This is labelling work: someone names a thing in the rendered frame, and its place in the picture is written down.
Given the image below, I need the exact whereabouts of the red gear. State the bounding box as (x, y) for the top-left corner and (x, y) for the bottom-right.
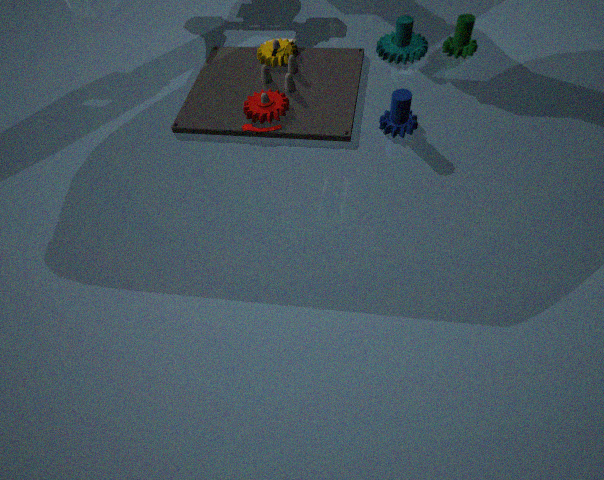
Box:
(243, 89), (289, 124)

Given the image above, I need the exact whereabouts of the blue gear with tall hub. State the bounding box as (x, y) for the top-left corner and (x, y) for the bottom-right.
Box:
(379, 89), (418, 138)

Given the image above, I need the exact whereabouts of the yellow gear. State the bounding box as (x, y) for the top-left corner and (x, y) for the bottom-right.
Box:
(257, 38), (298, 67)

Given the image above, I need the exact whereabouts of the teal gear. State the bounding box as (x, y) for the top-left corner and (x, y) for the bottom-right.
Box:
(376, 15), (428, 64)

